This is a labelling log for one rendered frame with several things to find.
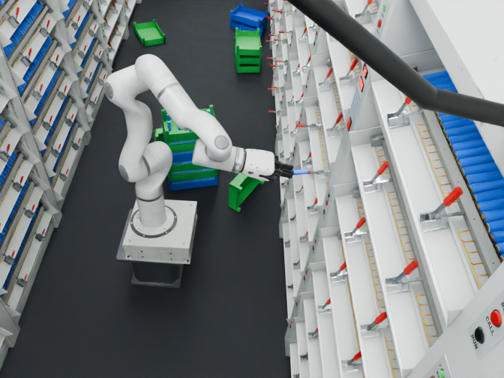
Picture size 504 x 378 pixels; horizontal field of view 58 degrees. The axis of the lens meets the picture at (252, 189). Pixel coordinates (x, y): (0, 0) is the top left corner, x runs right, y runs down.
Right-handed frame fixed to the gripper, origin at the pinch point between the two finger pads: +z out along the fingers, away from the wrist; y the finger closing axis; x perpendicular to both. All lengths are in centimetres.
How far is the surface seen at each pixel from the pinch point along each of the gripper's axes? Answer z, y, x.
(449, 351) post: 4, -82, -49
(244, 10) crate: 4, 311, 98
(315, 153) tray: 15.2, 21.4, 7.9
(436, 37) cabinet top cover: -2, -41, -74
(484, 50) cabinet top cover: 2, -48, -77
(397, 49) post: 4, -18, -59
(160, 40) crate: -65, 256, 118
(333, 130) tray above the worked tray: 11.8, 8.8, -14.2
